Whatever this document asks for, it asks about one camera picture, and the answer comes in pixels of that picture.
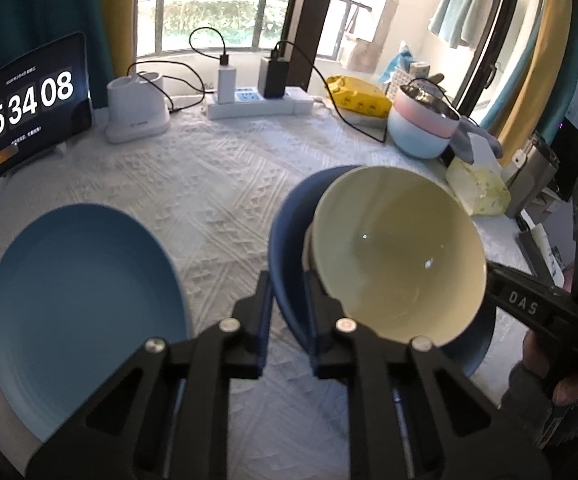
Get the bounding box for pink speckled bowl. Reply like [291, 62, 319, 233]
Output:
[301, 223, 315, 271]

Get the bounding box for cream bowl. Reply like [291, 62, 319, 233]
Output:
[310, 166, 486, 347]

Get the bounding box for dark blue bowl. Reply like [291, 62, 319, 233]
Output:
[267, 166, 496, 376]

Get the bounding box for light blue plate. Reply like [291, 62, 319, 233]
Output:
[0, 204, 191, 441]

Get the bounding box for pink and blue stacked bowls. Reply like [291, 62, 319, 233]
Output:
[387, 84, 460, 159]

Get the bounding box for person's hand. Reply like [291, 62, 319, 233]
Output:
[522, 330, 578, 406]

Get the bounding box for white knit tablecloth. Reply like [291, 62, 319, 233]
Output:
[0, 94, 541, 480]

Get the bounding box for steel thermos bottle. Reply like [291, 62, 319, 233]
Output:
[502, 133, 559, 218]

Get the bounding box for yellow tissue box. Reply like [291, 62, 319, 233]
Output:
[445, 140, 510, 216]

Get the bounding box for grey cloth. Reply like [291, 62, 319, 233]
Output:
[449, 116, 504, 165]

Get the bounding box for white power strip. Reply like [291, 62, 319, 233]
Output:
[204, 87, 315, 120]

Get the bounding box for yellow snack bag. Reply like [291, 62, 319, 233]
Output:
[326, 76, 392, 118]

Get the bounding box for white lamp base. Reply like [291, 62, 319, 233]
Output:
[106, 72, 171, 144]

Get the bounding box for white phone charger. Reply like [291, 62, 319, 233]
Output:
[216, 53, 237, 104]

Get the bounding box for black power adapter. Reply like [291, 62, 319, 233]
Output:
[257, 47, 289, 99]

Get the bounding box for yellow curtain right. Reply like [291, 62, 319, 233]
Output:
[492, 0, 575, 162]

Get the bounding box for yellow curtain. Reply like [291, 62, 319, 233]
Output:
[492, 0, 575, 162]
[100, 0, 137, 77]

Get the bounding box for tablet showing clock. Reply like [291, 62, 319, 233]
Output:
[0, 32, 93, 178]

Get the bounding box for hanging teal towel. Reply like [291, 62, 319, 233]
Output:
[428, 0, 474, 49]

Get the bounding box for yellow curtain left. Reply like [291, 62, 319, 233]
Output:
[100, 0, 137, 77]

